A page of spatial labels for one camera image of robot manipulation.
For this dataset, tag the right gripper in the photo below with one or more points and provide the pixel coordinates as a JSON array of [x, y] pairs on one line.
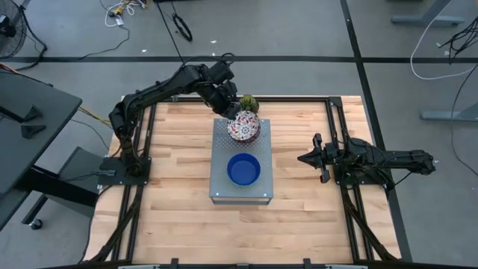
[[328, 158]]

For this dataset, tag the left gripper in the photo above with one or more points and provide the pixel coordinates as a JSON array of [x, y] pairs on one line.
[[226, 102]]

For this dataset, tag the floral patterned ceramic bowl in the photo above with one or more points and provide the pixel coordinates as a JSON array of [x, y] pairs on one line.
[[244, 127]]

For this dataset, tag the dark blue plastic bowl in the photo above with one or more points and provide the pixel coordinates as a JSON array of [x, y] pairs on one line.
[[243, 170]]

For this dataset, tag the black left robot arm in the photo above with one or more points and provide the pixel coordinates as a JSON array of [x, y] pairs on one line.
[[157, 87]]

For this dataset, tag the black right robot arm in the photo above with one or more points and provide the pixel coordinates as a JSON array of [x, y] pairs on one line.
[[396, 160]]

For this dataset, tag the potted succulent plant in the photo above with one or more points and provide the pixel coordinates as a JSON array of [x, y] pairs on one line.
[[249, 104]]

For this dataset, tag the grey perforated metal shelf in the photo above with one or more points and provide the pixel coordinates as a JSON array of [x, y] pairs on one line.
[[220, 172]]

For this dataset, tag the grey desk foot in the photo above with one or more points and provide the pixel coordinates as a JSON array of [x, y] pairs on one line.
[[425, 19], [448, 115]]

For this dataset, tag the dark grey box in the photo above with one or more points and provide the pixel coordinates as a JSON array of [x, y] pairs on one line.
[[80, 160]]

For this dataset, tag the black desk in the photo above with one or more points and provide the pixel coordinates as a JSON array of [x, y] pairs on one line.
[[45, 93]]

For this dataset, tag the black floor fan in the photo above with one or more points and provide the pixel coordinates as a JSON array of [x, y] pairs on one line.
[[13, 33]]

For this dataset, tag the black caster wheel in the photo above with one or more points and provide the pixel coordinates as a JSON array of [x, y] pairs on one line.
[[36, 224]]

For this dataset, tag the black triangular bracket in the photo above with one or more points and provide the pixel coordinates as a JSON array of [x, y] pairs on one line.
[[33, 115], [33, 130]]

